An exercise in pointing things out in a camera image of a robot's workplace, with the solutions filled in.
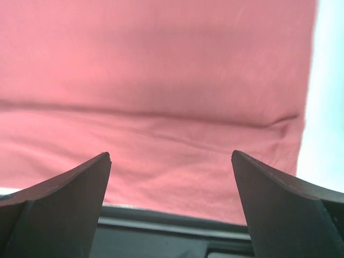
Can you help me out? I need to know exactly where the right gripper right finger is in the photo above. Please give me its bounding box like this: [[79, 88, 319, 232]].
[[232, 150, 343, 257]]

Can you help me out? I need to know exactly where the salmon pink polo shirt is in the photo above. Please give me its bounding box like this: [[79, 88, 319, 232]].
[[1, 1, 317, 224]]

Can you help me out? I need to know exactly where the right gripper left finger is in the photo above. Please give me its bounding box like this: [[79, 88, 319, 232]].
[[1, 152, 111, 257]]

